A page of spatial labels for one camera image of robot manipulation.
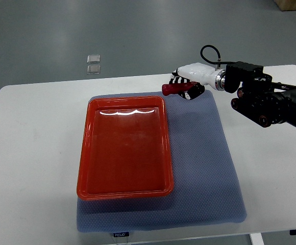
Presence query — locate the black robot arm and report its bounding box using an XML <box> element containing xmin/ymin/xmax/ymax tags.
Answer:
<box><xmin>225</xmin><ymin>61</ymin><xmax>296</xmax><ymax>128</ymax></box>

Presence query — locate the wooden box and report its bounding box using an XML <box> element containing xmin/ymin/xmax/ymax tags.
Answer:
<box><xmin>274</xmin><ymin>0</ymin><xmax>296</xmax><ymax>11</ymax></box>

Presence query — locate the blue-grey textured mat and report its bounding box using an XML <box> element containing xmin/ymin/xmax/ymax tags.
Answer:
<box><xmin>77</xmin><ymin>91</ymin><xmax>246</xmax><ymax>232</ymax></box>

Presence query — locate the red pepper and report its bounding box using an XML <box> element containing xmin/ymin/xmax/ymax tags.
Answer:
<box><xmin>162</xmin><ymin>82</ymin><xmax>196</xmax><ymax>96</ymax></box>

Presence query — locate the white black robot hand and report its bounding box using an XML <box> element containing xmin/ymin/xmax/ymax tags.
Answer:
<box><xmin>169</xmin><ymin>63</ymin><xmax>226</xmax><ymax>100</ymax></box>

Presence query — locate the red plastic tray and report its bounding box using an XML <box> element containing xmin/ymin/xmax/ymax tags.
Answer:
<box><xmin>77</xmin><ymin>95</ymin><xmax>174</xmax><ymax>201</ymax></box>

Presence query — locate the white table leg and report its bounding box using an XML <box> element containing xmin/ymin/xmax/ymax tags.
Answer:
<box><xmin>249</xmin><ymin>233</ymin><xmax>265</xmax><ymax>245</ymax></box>

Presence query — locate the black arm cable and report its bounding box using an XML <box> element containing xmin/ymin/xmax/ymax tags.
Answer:
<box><xmin>200</xmin><ymin>44</ymin><xmax>233</xmax><ymax>69</ymax></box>

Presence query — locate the black table label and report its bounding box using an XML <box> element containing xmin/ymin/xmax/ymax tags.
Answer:
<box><xmin>113</xmin><ymin>232</ymin><xmax>130</xmax><ymax>238</ymax></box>

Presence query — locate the upper floor plate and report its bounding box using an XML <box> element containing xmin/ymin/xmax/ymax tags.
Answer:
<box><xmin>87</xmin><ymin>55</ymin><xmax>101</xmax><ymax>64</ymax></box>

